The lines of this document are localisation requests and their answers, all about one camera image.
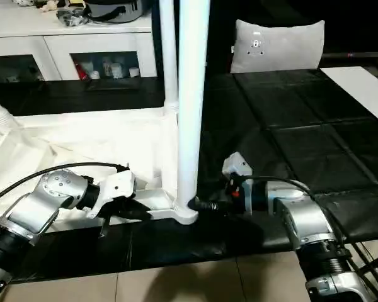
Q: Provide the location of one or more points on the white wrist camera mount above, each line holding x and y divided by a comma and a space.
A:
116, 185
237, 165

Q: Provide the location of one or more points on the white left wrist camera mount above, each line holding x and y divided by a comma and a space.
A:
116, 185

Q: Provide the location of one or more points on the white plastic table top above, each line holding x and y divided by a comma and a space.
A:
82, 135

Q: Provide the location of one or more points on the white flat board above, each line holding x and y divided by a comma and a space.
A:
359, 88

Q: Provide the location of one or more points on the black bar with red light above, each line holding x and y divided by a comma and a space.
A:
359, 55

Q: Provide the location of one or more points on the black box with gold label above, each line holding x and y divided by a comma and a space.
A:
220, 31

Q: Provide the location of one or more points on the beige plush toy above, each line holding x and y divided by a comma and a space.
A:
50, 5

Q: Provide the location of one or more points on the grey cushion with metal fittings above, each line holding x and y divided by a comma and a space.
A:
286, 47

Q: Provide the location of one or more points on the white glass-door cabinet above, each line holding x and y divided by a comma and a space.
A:
97, 41

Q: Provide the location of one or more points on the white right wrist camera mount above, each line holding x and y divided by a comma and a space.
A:
237, 165

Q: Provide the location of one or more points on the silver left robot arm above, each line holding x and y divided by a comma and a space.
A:
47, 195

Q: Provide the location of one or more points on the black table mat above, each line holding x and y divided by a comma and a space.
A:
302, 126

